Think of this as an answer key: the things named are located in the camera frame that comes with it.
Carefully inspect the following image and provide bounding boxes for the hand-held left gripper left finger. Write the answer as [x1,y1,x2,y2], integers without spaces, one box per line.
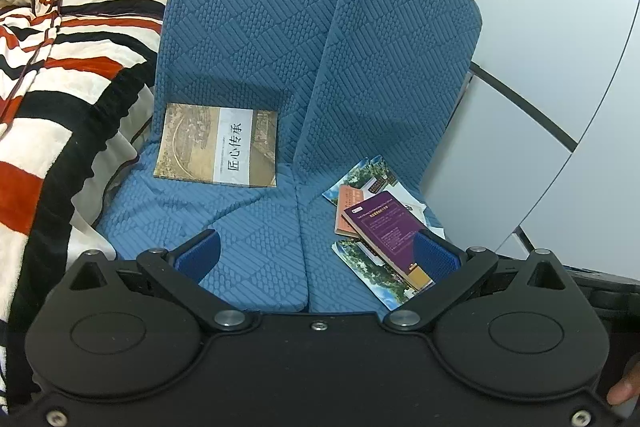
[65,229,248,333]

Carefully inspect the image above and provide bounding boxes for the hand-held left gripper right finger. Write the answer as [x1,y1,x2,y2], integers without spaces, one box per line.
[384,229,581,333]

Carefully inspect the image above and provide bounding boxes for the purple cover book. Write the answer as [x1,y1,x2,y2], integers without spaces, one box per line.
[341,191,437,293]

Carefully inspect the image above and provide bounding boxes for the landscape photo cover book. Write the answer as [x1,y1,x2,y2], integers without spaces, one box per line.
[322,155,402,208]
[331,201,433,312]

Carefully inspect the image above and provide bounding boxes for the orange and white paperback book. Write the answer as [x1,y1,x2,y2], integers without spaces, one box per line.
[334,184,372,239]

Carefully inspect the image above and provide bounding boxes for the brown landscape painting book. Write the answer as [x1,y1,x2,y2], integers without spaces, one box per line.
[153,103,279,188]

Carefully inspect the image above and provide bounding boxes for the person's right hand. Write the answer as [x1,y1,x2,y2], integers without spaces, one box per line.
[606,351,640,419]

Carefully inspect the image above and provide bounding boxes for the striped fleece blanket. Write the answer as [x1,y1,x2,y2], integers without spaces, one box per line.
[0,0,173,408]

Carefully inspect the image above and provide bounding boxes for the white wardrobe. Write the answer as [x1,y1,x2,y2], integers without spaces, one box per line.
[350,0,640,273]

